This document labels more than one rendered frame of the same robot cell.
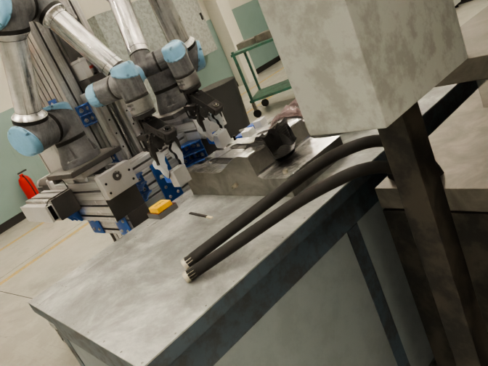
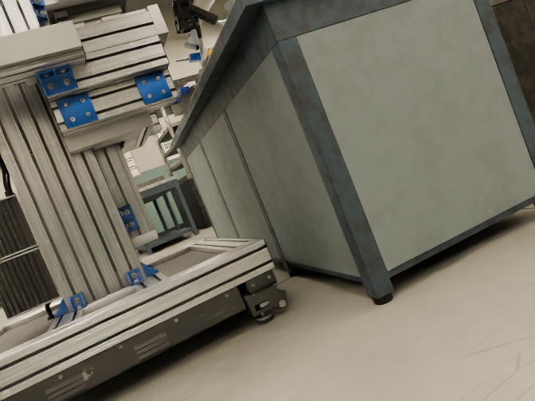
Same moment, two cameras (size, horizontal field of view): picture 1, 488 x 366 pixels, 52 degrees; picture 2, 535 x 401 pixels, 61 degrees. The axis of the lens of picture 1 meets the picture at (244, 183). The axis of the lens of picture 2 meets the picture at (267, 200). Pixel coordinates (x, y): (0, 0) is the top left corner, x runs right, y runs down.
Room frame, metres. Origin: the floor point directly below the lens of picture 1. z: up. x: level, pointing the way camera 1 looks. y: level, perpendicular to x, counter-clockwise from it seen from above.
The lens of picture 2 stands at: (1.14, 1.74, 0.40)
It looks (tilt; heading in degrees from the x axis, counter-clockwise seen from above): 3 degrees down; 289
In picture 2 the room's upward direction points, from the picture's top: 22 degrees counter-clockwise
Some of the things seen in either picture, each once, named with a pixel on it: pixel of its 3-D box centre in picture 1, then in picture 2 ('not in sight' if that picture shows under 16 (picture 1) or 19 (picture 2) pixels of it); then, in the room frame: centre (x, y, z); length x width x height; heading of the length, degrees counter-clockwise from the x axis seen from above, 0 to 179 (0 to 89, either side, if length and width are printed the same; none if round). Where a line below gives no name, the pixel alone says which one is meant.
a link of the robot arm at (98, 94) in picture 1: (107, 90); not in sight; (1.59, 0.27, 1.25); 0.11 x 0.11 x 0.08; 59
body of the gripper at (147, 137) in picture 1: (151, 130); not in sight; (1.53, 0.19, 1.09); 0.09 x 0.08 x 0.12; 36
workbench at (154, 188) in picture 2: not in sight; (150, 216); (4.85, -3.84, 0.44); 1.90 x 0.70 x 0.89; 133
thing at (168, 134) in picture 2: not in sight; (201, 153); (4.07, -4.54, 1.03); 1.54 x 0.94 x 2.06; 133
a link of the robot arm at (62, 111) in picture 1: (59, 121); not in sight; (1.88, 0.53, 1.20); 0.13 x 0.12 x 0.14; 149
